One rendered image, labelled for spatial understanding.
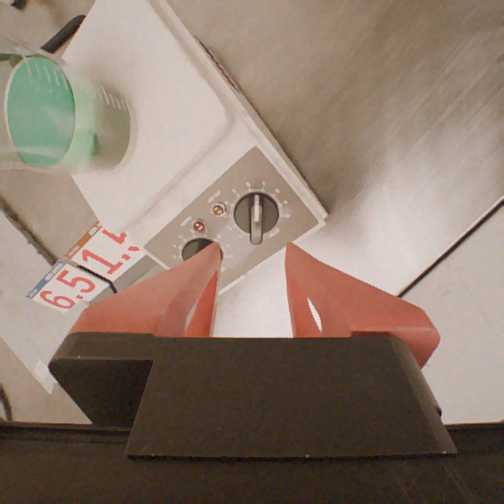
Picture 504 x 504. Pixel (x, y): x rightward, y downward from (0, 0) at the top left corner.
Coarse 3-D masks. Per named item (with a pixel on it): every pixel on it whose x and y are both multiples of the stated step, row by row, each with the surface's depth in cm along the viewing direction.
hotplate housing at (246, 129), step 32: (160, 0) 17; (192, 32) 18; (224, 96) 16; (256, 128) 16; (224, 160) 17; (288, 160) 20; (192, 192) 18; (160, 224) 19; (320, 224) 20; (224, 288) 24
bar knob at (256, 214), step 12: (240, 204) 18; (252, 204) 17; (264, 204) 18; (276, 204) 18; (240, 216) 19; (252, 216) 17; (264, 216) 19; (276, 216) 19; (240, 228) 19; (252, 228) 18; (264, 228) 19; (252, 240) 18
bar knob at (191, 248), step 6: (192, 240) 20; (198, 240) 20; (204, 240) 20; (186, 246) 20; (192, 246) 20; (198, 246) 19; (204, 246) 19; (186, 252) 20; (192, 252) 20; (198, 252) 19; (186, 258) 21; (222, 258) 21
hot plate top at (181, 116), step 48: (96, 0) 16; (144, 0) 15; (96, 48) 16; (144, 48) 15; (144, 96) 16; (192, 96) 15; (144, 144) 16; (192, 144) 15; (96, 192) 18; (144, 192) 17
